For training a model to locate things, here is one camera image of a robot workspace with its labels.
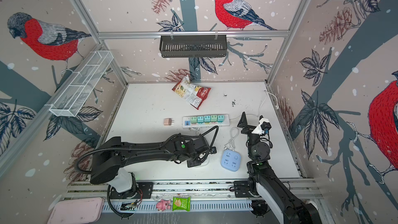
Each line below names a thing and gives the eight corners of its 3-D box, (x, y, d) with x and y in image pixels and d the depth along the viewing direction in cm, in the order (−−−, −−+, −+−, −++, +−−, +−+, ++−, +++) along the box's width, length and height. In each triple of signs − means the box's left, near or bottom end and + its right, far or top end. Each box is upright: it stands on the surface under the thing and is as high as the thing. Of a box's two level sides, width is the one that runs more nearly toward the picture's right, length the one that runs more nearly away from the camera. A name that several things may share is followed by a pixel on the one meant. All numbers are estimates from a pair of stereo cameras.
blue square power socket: (218, 166, 83) (219, 164, 80) (222, 149, 89) (223, 147, 86) (238, 172, 81) (239, 170, 78) (241, 155, 87) (242, 153, 84)
